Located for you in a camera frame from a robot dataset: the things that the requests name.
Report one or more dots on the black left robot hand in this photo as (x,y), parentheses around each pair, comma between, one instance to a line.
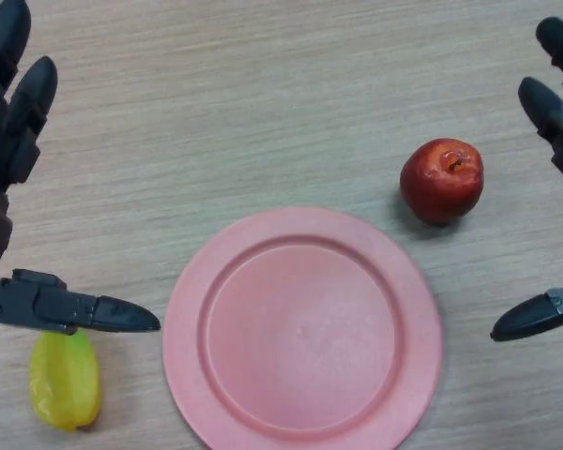
(9,140)

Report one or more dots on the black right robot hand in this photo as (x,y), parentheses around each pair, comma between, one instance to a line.
(556,112)

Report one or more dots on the red apple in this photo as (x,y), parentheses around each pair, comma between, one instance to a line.
(442,180)

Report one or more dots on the pink round plate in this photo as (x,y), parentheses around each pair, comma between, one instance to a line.
(304,328)

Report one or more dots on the yellow starfruit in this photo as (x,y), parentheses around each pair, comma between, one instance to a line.
(66,382)

